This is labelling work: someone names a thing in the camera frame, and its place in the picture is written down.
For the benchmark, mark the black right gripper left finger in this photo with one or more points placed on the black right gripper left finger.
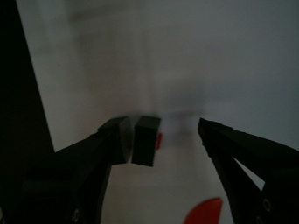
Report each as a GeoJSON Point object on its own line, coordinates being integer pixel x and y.
{"type": "Point", "coordinates": [58, 180]}

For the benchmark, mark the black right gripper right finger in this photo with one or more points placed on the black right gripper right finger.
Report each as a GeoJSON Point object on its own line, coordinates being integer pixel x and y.
{"type": "Point", "coordinates": [253, 157]}

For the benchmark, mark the black sushi roll slice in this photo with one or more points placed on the black sushi roll slice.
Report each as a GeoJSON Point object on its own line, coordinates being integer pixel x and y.
{"type": "Point", "coordinates": [145, 141]}

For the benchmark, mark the white cutting board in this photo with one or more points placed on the white cutting board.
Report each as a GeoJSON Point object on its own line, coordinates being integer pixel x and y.
{"type": "Point", "coordinates": [234, 58]}

